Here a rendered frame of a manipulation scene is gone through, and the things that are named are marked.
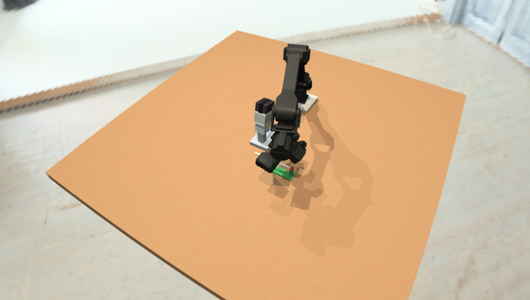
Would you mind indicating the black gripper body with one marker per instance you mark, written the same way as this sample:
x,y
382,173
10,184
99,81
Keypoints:
x,y
266,161

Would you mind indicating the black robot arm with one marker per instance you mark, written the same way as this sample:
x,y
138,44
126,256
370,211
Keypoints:
x,y
286,110

